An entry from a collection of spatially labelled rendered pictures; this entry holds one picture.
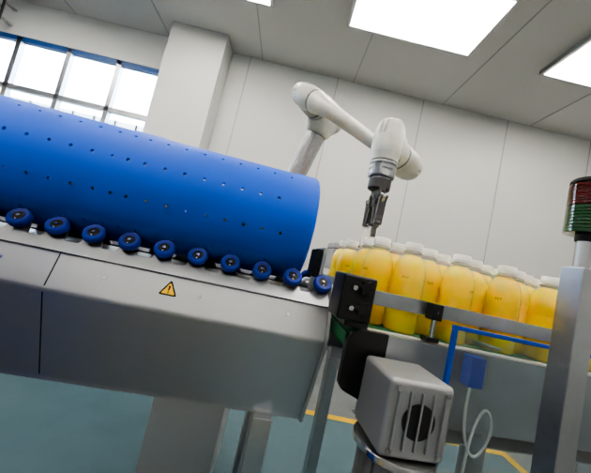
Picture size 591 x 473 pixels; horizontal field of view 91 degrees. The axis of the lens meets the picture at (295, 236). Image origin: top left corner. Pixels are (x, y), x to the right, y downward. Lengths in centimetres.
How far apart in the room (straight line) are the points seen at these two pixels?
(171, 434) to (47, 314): 87
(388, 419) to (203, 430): 104
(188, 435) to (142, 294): 90
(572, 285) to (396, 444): 40
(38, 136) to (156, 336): 48
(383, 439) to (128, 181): 67
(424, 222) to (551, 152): 196
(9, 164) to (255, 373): 67
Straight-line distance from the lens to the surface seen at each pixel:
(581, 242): 71
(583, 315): 69
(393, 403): 54
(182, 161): 71
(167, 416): 149
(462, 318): 75
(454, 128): 451
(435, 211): 408
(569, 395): 70
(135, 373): 80
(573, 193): 72
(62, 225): 79
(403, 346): 67
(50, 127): 83
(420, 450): 59
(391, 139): 104
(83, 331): 78
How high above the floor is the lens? 101
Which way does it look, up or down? 4 degrees up
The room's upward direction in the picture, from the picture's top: 13 degrees clockwise
